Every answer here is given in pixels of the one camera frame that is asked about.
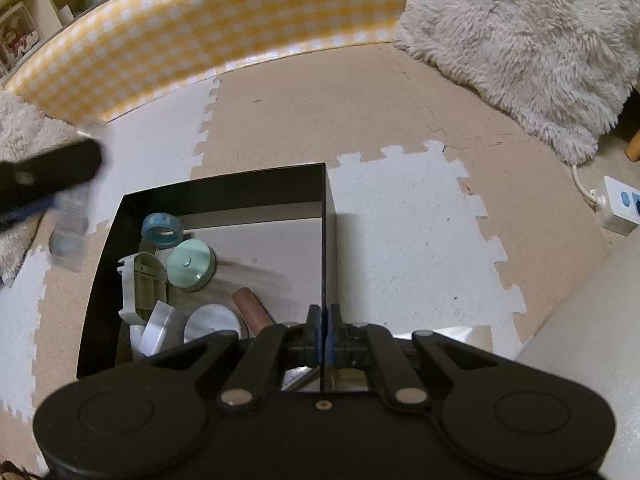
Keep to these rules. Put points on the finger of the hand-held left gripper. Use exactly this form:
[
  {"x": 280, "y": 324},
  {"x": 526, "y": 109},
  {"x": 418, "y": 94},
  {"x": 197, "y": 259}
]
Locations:
[
  {"x": 55, "y": 165},
  {"x": 27, "y": 212}
]

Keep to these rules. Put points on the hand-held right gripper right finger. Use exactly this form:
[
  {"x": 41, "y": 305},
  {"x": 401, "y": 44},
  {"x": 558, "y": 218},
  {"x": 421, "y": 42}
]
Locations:
[{"x": 331, "y": 340}]

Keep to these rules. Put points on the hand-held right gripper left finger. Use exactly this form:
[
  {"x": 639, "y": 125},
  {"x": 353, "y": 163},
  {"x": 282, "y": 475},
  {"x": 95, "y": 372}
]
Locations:
[{"x": 317, "y": 340}]

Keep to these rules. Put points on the clear plastic case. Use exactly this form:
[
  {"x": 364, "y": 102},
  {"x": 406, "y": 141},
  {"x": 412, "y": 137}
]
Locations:
[{"x": 70, "y": 240}]

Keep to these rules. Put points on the brown cylinder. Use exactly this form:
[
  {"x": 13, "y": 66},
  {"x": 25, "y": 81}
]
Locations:
[{"x": 252, "y": 312}]

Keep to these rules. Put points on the white round device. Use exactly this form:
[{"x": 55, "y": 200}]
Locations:
[{"x": 212, "y": 322}]

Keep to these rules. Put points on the black cardboard box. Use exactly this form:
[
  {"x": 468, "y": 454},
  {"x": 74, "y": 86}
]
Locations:
[{"x": 105, "y": 285}]

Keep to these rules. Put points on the blue tape roll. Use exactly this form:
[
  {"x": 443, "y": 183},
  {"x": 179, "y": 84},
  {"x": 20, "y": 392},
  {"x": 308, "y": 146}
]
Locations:
[{"x": 150, "y": 230}]

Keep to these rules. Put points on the mint green tape measure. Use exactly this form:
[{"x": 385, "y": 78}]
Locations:
[{"x": 190, "y": 265}]

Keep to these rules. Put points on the white plastic holder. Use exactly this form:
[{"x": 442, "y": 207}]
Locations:
[{"x": 142, "y": 285}]

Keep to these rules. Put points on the white plug adapter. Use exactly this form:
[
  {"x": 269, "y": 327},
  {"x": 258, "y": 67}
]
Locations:
[{"x": 162, "y": 327}]

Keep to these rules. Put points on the white shelf unit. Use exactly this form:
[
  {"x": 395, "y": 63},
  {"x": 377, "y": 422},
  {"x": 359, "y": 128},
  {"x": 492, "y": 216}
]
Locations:
[{"x": 50, "y": 0}]

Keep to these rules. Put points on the yellow checked bumper cushion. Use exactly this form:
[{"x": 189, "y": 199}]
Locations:
[{"x": 190, "y": 35}]

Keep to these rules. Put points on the white power strip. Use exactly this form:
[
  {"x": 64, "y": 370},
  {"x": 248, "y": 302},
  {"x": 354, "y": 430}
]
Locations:
[{"x": 620, "y": 205}]

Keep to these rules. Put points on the wooden furniture leg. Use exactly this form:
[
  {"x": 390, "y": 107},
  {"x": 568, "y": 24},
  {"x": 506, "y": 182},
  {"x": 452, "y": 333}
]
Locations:
[{"x": 634, "y": 145}]

